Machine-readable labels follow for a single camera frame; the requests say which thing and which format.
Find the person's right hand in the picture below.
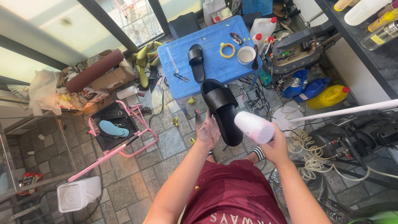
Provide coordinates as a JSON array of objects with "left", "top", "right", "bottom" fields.
[{"left": 259, "top": 122, "right": 290, "bottom": 165}]

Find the brown sandpaper roll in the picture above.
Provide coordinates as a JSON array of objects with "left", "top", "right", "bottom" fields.
[{"left": 66, "top": 49, "right": 125, "bottom": 93}]

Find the group of green shoe lasts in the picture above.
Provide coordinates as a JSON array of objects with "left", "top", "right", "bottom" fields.
[{"left": 132, "top": 41, "right": 163, "bottom": 89}]

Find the pink folding chair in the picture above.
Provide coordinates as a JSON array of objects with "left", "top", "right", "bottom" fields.
[{"left": 68, "top": 100, "right": 158, "bottom": 182}]

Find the blue plastic table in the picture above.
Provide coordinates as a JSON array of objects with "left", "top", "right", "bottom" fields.
[{"left": 157, "top": 15, "right": 263, "bottom": 114}]

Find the white crumpled plastic sheet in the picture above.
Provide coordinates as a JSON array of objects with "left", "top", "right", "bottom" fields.
[{"left": 29, "top": 69, "right": 63, "bottom": 116}]

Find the dark handled brush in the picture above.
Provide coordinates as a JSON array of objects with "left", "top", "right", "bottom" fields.
[{"left": 251, "top": 44, "right": 259, "bottom": 70}]

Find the white plastic canister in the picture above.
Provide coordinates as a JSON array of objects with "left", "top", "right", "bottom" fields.
[{"left": 203, "top": 0, "right": 227, "bottom": 27}]

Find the white round disc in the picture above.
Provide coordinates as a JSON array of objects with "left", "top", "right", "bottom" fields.
[{"left": 272, "top": 106, "right": 305, "bottom": 137}]

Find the black air compressor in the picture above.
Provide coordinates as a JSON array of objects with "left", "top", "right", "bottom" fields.
[{"left": 309, "top": 110, "right": 398, "bottom": 171}]

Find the grey shoe press machine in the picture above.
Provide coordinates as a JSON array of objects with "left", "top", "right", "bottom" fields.
[{"left": 262, "top": 11, "right": 342, "bottom": 75}]

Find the white round bowl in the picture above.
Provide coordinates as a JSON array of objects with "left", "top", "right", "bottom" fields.
[{"left": 237, "top": 46, "right": 256, "bottom": 65}]

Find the striped black white slipper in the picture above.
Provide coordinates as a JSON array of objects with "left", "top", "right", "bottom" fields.
[{"left": 251, "top": 146, "right": 265, "bottom": 162}]

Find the white hair dryer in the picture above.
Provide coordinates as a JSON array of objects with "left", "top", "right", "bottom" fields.
[{"left": 234, "top": 111, "right": 275, "bottom": 144}]

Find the clear plastic ruler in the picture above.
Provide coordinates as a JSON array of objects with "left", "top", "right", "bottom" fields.
[{"left": 165, "top": 47, "right": 180, "bottom": 74}]

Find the person's left hand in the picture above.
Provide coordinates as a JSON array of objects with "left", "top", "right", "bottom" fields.
[{"left": 194, "top": 109, "right": 222, "bottom": 150}]

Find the small white red-capped bottle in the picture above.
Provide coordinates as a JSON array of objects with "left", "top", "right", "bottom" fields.
[{"left": 252, "top": 33, "right": 263, "bottom": 50}]

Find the red snack packet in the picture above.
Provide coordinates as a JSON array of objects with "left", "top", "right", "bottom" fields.
[{"left": 17, "top": 172, "right": 44, "bottom": 196}]

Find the red black utility knife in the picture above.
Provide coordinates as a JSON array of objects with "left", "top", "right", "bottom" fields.
[{"left": 230, "top": 32, "right": 244, "bottom": 46}]

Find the yellow plastic jug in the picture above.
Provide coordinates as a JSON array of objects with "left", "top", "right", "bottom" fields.
[{"left": 306, "top": 85, "right": 351, "bottom": 110}]

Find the black slide sandal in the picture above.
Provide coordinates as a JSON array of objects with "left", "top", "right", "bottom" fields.
[
  {"left": 187, "top": 44, "right": 206, "bottom": 83},
  {"left": 200, "top": 78, "right": 244, "bottom": 147}
]

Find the maroon printed shirt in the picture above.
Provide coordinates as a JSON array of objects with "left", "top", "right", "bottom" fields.
[{"left": 181, "top": 159, "right": 288, "bottom": 224}]

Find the blue shoe insole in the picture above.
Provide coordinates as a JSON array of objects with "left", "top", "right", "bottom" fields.
[{"left": 99, "top": 120, "right": 130, "bottom": 138}]

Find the white plastic bucket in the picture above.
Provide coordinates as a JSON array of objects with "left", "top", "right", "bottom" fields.
[{"left": 57, "top": 176, "right": 102, "bottom": 213}]

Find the blue plastic jug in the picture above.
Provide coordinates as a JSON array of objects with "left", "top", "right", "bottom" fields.
[
  {"left": 292, "top": 77, "right": 331, "bottom": 104},
  {"left": 281, "top": 69, "right": 308, "bottom": 99}
]

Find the yellow tape roll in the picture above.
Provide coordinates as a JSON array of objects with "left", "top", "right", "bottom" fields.
[{"left": 220, "top": 43, "right": 236, "bottom": 59}]

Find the white paper roll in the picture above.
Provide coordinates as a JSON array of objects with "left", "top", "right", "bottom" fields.
[{"left": 116, "top": 85, "right": 138, "bottom": 100}]

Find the white jug with red cap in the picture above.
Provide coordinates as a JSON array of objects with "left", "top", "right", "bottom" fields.
[{"left": 250, "top": 17, "right": 277, "bottom": 41}]

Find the coiled clear air hose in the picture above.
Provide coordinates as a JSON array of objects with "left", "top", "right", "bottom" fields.
[{"left": 281, "top": 106, "right": 398, "bottom": 181}]

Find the dark blue stool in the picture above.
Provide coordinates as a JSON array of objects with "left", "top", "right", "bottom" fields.
[{"left": 168, "top": 12, "right": 201, "bottom": 40}]

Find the white plastic pipe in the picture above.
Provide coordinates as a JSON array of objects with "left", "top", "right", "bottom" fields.
[{"left": 288, "top": 99, "right": 398, "bottom": 123}]

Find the dark shelf with bottles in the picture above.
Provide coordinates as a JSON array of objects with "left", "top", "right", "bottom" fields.
[{"left": 315, "top": 0, "right": 398, "bottom": 100}]

